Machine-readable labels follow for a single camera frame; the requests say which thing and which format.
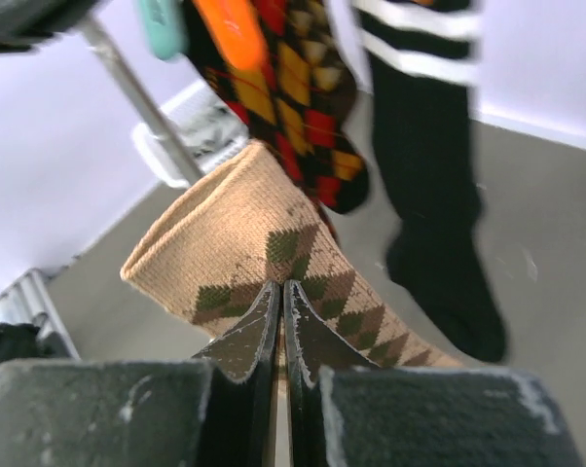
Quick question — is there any black sock right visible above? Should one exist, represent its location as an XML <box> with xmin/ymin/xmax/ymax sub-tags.
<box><xmin>352</xmin><ymin>1</ymin><xmax>508</xmax><ymax>363</ymax></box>

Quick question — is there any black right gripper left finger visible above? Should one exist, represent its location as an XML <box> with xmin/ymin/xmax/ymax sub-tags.
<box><xmin>0</xmin><ymin>282</ymin><xmax>279</xmax><ymax>466</ymax></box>

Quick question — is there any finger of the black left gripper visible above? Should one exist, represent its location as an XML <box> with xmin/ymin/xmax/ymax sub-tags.
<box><xmin>0</xmin><ymin>0</ymin><xmax>98</xmax><ymax>52</ymax></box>

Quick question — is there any white drying rack stand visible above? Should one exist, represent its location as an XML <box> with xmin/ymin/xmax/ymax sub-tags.
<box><xmin>79</xmin><ymin>15</ymin><xmax>248</xmax><ymax>190</ymax></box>

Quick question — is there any tan brown argyle sock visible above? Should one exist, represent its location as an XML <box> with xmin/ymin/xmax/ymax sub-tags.
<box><xmin>120</xmin><ymin>141</ymin><xmax>456</xmax><ymax>368</ymax></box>

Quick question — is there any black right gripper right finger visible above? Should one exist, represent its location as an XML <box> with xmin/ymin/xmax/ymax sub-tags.
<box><xmin>282</xmin><ymin>281</ymin><xmax>581</xmax><ymax>467</ymax></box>

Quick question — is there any teal clothes peg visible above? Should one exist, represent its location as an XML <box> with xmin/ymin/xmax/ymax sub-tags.
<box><xmin>136</xmin><ymin>0</ymin><xmax>190</xmax><ymax>61</ymax></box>

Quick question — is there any orange clothes peg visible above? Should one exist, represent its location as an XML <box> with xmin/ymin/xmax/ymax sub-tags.
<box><xmin>193</xmin><ymin>0</ymin><xmax>267</xmax><ymax>71</ymax></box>

